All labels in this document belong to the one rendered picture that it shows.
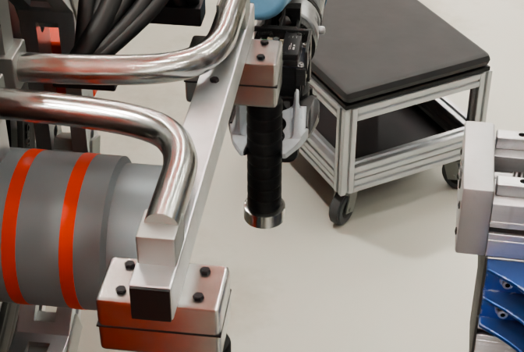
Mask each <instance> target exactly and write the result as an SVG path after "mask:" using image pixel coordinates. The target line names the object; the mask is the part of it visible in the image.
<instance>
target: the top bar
mask: <svg viewBox="0 0 524 352"><path fill-rule="evenodd" d="M253 32H254V3H252V2H251V3H250V17H249V21H248V24H247V27H246V29H245V30H240V32H239V36H238V39H237V41H236V43H235V46H234V48H233V49H232V51H231V53H230V54H229V55H228V56H227V57H226V58H225V59H224V60H223V61H222V62H221V63H220V64H219V65H218V66H216V67H215V68H213V69H212V70H210V71H209V72H207V73H205V74H203V75H200V77H199V80H198V82H197V85H196V88H195V91H194V93H193V97H192V100H191V102H190V105H189V109H188V112H187V114H186V118H185V121H184V123H183V127H184V128H185V129H186V130H187V131H188V133H189V134H190V136H191V137H192V139H193V143H194V145H195V148H196V153H197V171H196V177H195V180H194V184H193V189H192V191H191V195H190V197H189V202H188V205H187V207H186V212H185V215H184V218H183V224H184V242H183V246H182V250H181V253H180V255H179V260H178V263H177V266H165V265H147V264H139V263H138V262H136V266H135V268H134V271H133V275H132V278H131V280H130V282H129V298H130V307H131V316H132V318H134V319H143V320H151V321H160V322H171V321H172V319H173V318H174V316H175V311H176V308H177V304H178V302H179V297H180V293H181V291H182V286H183V283H184V279H185V277H186V272H187V269H188V266H189V260H190V258H191V254H192V252H193V247H194V244H195V240H196V238H197V233H198V229H199V227H200V221H201V219H202V215H203V213H204V208H205V204H206V201H207V196H208V194H209V190H210V188H211V182H212V179H213V176H214V171H215V169H216V165H217V162H218V157H219V155H220V151H221V146H222V143H223V140H224V137H225V132H226V130H227V126H228V121H229V118H230V115H231V112H232V107H233V104H234V101H235V96H236V93H237V90H238V87H239V82H240V79H241V76H242V73H243V68H244V65H245V62H246V57H247V54H248V51H249V48H250V43H251V40H252V37H253Z"/></svg>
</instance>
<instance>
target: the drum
mask: <svg viewBox="0 0 524 352"><path fill-rule="evenodd" d="M162 166H163V165H149V164H139V163H132V162H131V161H130V159H129V158H128V157H127V156H124V155H104V154H99V153H89V152H87V153H83V152H72V151H52V150H48V149H36V148H10V151H9V152H8V153H7V154H6V156H5V157H4V158H3V159H2V162H1V164H0V302H8V303H17V304H29V305H43V306H52V307H61V308H72V309H80V310H95V311H96V310H97V305H96V298H97V295H98V292H99V290H100V288H101V284H102V282H103V279H104V276H105V273H106V271H107V268H108V265H109V262H110V260H111V259H112V258H114V257H120V258H137V255H136V233H137V230H138V228H139V225H140V222H141V219H142V217H143V213H144V211H145V210H146V209H148V208H149V205H150V201H151V198H152V196H153V194H154V190H155V187H156V185H157V182H158V178H159V176H160V174H161V170H162Z"/></svg>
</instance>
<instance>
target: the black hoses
mask: <svg viewBox="0 0 524 352"><path fill-rule="evenodd" d="M205 14H206V6H205V0H79V2H78V10H77V18H76V33H75V41H74V46H73V48H72V50H71V51H70V53H69V54H81V55H115V54H116V53H117V52H119V51H120V50H121V49H122V48H124V47H125V46H126V45H127V44H128V43H129V42H130V41H131V40H132V39H134V37H135V36H136V35H138V34H139V33H140V32H141V31H142V30H143V29H144V28H145V27H146V26H147V25H148V24H149V23H156V24H168V25H181V26H194V27H200V26H201V25H202V22H203V20H204V17H205ZM52 86H53V87H63V88H74V89H86V90H97V91H115V90H116V88H117V86H118V85H80V84H52Z"/></svg>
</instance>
